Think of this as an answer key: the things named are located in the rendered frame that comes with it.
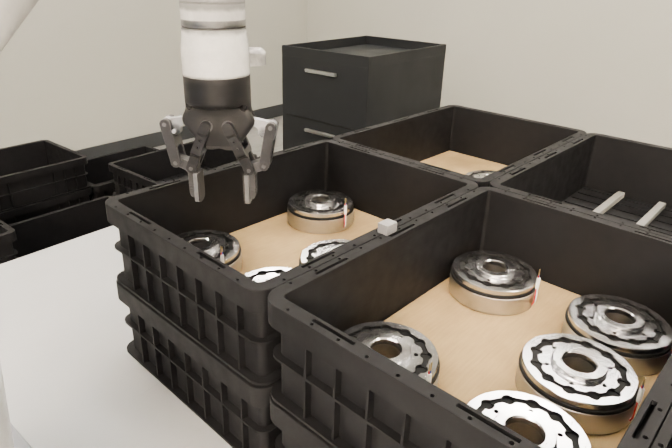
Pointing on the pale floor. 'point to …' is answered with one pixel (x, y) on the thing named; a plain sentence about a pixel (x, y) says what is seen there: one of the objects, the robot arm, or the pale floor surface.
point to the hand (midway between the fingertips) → (223, 189)
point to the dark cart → (356, 84)
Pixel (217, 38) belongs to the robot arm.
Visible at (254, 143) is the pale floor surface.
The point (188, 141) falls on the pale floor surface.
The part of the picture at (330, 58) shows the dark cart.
